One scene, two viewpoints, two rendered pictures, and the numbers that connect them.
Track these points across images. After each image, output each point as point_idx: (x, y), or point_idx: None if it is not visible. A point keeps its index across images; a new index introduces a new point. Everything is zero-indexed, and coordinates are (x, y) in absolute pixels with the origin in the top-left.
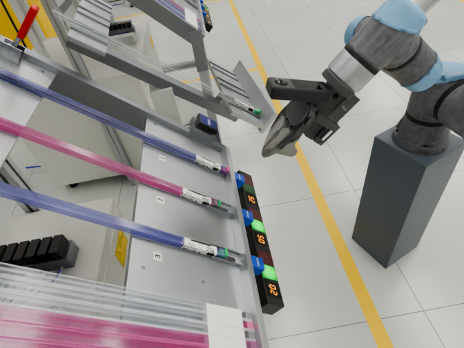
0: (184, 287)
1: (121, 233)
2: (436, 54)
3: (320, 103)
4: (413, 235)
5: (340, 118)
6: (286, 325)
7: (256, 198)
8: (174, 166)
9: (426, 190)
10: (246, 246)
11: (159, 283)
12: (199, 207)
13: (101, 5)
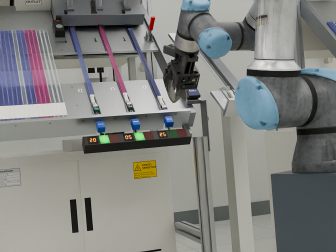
0: (70, 99)
1: (152, 164)
2: (211, 27)
3: (177, 59)
4: None
5: (183, 72)
6: None
7: (167, 137)
8: (143, 91)
9: (294, 231)
10: (104, 114)
11: (67, 92)
12: (122, 103)
13: None
